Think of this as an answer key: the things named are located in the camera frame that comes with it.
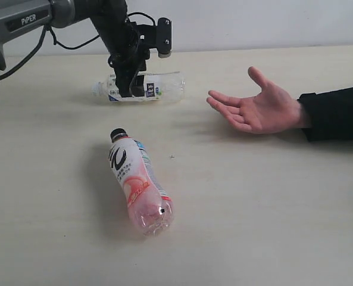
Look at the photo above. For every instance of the pink peach drink bottle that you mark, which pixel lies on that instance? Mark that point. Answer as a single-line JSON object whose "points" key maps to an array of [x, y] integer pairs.
{"points": [[149, 206]]}

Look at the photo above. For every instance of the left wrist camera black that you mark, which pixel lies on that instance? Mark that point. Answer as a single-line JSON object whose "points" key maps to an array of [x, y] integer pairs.
{"points": [[158, 36]]}

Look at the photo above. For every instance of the person's open hand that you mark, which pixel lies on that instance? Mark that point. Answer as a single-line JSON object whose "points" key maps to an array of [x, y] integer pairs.
{"points": [[271, 111]]}

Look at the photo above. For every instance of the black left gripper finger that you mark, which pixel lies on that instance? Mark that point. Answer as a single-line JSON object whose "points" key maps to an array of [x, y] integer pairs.
{"points": [[123, 82], [138, 86]]}

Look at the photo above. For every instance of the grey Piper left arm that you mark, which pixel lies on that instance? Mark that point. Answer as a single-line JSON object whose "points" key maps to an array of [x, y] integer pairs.
{"points": [[20, 17]]}

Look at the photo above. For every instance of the jasmine tea bottle white label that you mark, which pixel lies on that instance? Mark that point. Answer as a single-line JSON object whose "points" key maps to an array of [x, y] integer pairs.
{"points": [[167, 87]]}

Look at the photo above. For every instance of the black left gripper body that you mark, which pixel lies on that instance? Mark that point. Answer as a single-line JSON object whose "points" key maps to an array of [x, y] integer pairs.
{"points": [[110, 19]]}

